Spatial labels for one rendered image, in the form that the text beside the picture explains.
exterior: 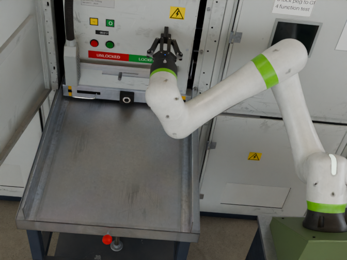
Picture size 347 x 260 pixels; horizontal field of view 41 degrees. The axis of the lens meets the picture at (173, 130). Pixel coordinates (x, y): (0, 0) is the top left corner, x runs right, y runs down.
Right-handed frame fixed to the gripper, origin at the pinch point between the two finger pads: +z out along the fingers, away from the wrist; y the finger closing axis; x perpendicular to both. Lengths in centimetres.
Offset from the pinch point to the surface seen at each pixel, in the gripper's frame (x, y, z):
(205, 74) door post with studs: -22.8, 18.3, 8.0
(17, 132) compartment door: -39, -55, -19
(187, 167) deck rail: -38, 13, -31
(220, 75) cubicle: -22.4, 24.8, 7.9
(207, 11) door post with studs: 7.6, 14.8, 6.5
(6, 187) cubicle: -108, -76, 6
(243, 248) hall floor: -123, 53, -12
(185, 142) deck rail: -37.9, 11.6, -18.0
